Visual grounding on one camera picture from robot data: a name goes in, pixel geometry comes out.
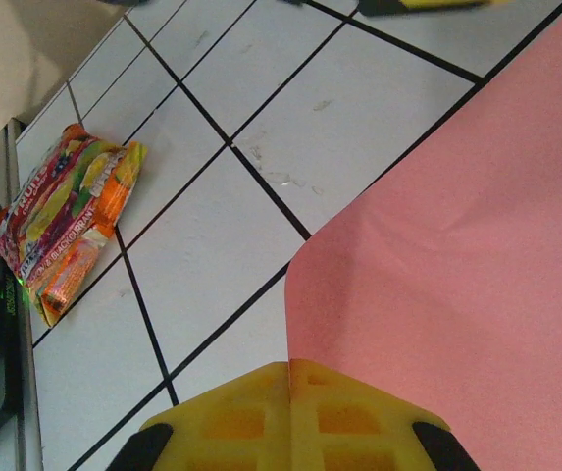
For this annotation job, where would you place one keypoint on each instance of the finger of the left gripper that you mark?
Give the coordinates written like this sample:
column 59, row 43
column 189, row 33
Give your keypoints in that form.
column 432, row 5

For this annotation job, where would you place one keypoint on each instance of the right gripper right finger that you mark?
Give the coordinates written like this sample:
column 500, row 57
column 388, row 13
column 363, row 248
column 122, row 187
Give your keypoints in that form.
column 354, row 422

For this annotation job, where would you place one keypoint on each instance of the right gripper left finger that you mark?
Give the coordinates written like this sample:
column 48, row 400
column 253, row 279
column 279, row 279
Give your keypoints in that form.
column 231, row 422

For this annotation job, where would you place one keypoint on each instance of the pink paper sheet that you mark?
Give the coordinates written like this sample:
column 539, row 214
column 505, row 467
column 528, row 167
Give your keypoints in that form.
column 457, row 270

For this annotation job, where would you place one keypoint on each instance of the colourful fruit candy packet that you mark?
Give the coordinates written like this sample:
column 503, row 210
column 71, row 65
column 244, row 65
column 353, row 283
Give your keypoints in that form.
column 65, row 216

